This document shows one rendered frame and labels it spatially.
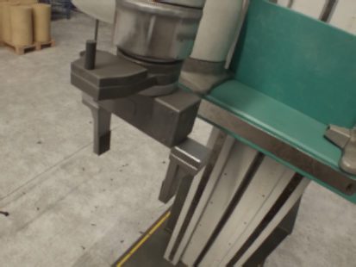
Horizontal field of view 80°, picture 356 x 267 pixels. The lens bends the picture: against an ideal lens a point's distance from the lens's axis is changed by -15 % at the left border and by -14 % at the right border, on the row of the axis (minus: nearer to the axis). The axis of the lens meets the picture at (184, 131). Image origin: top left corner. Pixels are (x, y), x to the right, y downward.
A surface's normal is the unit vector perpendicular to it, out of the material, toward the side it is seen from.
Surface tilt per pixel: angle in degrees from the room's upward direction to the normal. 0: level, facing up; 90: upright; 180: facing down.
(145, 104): 90
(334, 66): 90
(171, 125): 90
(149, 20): 90
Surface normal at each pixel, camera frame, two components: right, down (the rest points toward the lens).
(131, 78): 0.82, 0.47
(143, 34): -0.18, 0.53
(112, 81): 0.56, 0.57
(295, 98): -0.52, 0.38
